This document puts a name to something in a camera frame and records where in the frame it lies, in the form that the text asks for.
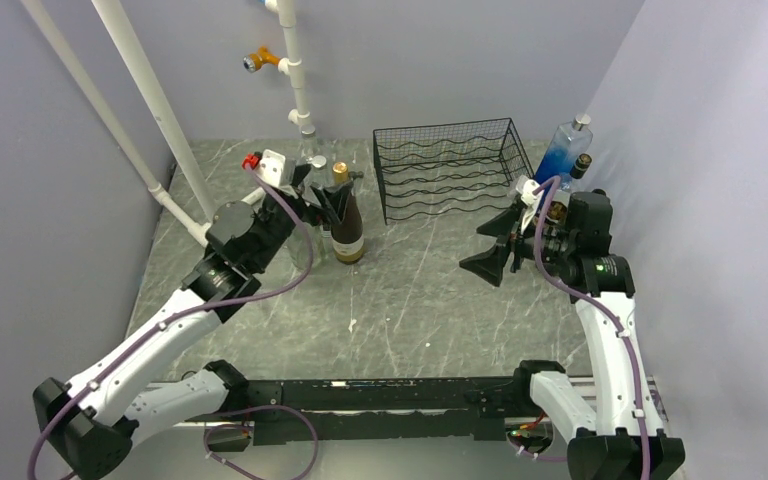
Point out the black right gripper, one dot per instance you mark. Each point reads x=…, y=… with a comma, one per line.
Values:
x=488, y=263

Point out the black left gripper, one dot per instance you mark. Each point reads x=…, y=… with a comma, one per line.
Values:
x=334, y=198

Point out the clear round glass bottle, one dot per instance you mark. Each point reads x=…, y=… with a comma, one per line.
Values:
x=311, y=149

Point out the brown bottle gold foil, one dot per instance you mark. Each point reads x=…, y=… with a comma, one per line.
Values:
x=347, y=237

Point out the clear bottle black gold cap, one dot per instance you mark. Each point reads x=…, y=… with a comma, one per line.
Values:
x=559, y=205

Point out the blue square glass bottle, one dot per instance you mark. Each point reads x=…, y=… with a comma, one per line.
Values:
x=570, y=140

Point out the clear glass bottle silver cap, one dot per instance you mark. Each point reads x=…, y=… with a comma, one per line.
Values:
x=321, y=175

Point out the clear bottle black gold label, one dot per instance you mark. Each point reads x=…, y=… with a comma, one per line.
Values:
x=305, y=247

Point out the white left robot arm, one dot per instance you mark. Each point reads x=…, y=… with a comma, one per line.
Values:
x=159, y=338

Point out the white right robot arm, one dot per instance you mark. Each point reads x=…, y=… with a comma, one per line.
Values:
x=609, y=344

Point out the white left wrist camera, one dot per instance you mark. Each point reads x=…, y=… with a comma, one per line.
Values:
x=272, y=168

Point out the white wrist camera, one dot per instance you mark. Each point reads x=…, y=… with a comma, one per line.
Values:
x=272, y=168
x=529, y=197

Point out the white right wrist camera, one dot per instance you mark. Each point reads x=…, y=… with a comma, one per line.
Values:
x=529, y=197

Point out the black wire wine rack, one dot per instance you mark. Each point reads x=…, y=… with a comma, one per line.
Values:
x=462, y=167

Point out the white pvc pipe frame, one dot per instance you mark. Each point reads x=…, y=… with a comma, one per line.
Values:
x=125, y=39

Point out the aluminium extrusion rail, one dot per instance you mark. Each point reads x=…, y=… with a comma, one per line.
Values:
x=94, y=422

